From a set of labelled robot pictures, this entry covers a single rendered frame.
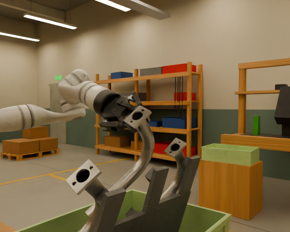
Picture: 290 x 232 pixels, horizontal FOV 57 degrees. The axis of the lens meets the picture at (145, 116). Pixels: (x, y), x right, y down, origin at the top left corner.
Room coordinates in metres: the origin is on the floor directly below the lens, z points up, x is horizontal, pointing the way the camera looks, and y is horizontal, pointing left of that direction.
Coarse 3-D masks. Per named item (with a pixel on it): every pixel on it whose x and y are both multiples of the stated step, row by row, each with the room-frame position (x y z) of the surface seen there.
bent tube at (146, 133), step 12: (144, 108) 0.63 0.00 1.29; (132, 120) 0.61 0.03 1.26; (144, 120) 0.61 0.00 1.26; (144, 132) 0.64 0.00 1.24; (144, 144) 0.67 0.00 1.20; (144, 156) 0.68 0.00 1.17; (132, 168) 0.68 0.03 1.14; (144, 168) 0.68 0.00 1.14; (120, 180) 0.66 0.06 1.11; (132, 180) 0.67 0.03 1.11
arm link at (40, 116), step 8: (32, 104) 1.01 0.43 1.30; (64, 104) 1.10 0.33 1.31; (80, 104) 1.12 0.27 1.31; (32, 112) 0.98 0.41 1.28; (40, 112) 1.00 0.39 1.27; (48, 112) 1.03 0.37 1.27; (64, 112) 1.11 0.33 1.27; (72, 112) 1.09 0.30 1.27; (80, 112) 1.11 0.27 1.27; (32, 120) 0.98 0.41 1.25; (40, 120) 1.00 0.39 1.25; (48, 120) 1.03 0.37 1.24; (56, 120) 1.06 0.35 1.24; (64, 120) 1.09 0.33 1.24; (72, 120) 1.13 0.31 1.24
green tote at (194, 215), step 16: (128, 192) 1.06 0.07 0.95; (144, 192) 1.04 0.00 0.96; (80, 208) 0.88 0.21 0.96; (128, 208) 1.06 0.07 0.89; (192, 208) 0.90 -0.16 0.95; (48, 224) 0.78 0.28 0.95; (64, 224) 0.82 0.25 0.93; (80, 224) 0.87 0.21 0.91; (192, 224) 0.90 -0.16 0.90; (208, 224) 0.87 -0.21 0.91; (224, 224) 0.79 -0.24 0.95
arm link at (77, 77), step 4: (72, 72) 0.84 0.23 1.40; (76, 72) 0.83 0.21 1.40; (80, 72) 0.83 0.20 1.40; (84, 72) 0.84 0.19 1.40; (68, 76) 0.83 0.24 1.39; (72, 76) 0.82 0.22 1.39; (76, 76) 0.82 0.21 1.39; (80, 76) 0.82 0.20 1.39; (84, 76) 0.83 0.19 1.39; (88, 76) 0.84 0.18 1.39; (68, 80) 0.82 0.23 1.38; (72, 80) 0.82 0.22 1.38; (76, 80) 0.82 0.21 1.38; (80, 80) 0.82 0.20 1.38; (84, 80) 0.83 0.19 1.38; (88, 80) 0.84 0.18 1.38; (72, 84) 0.81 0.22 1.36; (76, 84) 0.82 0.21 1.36
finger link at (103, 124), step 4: (100, 124) 0.66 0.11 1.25; (104, 124) 0.66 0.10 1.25; (108, 124) 0.65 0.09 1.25; (112, 124) 0.65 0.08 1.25; (116, 124) 0.64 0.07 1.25; (108, 128) 0.66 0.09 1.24; (112, 128) 0.66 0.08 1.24; (116, 128) 0.66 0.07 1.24; (116, 132) 0.66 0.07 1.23; (120, 132) 0.65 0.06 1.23
